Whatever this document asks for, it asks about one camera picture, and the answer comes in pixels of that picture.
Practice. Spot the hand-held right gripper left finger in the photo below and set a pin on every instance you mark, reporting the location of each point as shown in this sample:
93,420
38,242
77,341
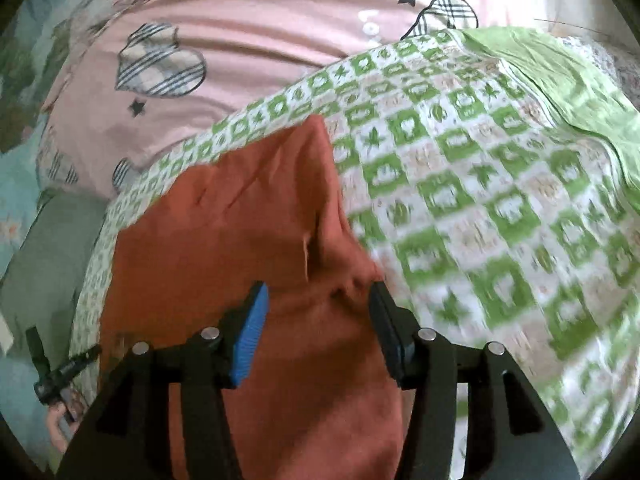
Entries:
250,335

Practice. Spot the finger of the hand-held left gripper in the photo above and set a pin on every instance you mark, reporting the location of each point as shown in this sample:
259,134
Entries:
35,350
70,367

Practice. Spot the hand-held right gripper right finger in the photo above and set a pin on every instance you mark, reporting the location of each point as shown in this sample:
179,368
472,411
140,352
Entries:
386,325

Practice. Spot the rust orange garment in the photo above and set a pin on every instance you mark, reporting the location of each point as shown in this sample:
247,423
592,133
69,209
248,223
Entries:
225,220

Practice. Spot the person's left hand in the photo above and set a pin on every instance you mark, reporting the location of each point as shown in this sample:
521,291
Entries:
56,422

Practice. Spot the grey-green cloth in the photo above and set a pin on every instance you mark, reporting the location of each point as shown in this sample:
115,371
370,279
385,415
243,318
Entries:
55,260

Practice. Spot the teal floral bed sheet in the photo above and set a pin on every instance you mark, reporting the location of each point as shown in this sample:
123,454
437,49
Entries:
15,200

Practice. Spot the green checked blanket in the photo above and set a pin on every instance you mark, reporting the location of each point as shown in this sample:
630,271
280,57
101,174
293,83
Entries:
450,185

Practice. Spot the pink quilt with plaid hearts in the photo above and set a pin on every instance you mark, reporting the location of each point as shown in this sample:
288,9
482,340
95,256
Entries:
250,20

